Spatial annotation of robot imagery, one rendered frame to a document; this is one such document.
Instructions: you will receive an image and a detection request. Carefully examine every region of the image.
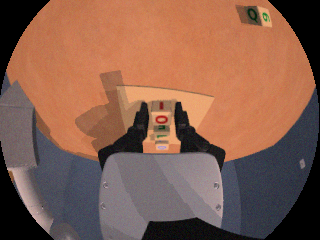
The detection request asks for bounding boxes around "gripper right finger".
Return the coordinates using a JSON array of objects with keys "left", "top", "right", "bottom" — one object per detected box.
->
[{"left": 174, "top": 102, "right": 226, "bottom": 172}]

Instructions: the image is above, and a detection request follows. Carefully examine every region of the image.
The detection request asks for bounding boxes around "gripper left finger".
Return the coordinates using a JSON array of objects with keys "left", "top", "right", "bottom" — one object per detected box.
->
[{"left": 98, "top": 102, "right": 149, "bottom": 171}]

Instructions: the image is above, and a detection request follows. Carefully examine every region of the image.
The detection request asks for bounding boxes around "tan letter block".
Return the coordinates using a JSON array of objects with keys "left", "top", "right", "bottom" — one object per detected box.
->
[
  {"left": 151, "top": 100, "right": 172, "bottom": 125},
  {"left": 244, "top": 6, "right": 272, "bottom": 28},
  {"left": 155, "top": 140, "right": 169, "bottom": 150},
  {"left": 154, "top": 125, "right": 170, "bottom": 140}
]

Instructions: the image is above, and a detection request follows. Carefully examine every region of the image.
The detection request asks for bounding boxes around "light orange flat mat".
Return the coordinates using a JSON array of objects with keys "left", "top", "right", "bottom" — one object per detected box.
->
[{"left": 116, "top": 85, "right": 215, "bottom": 144}]

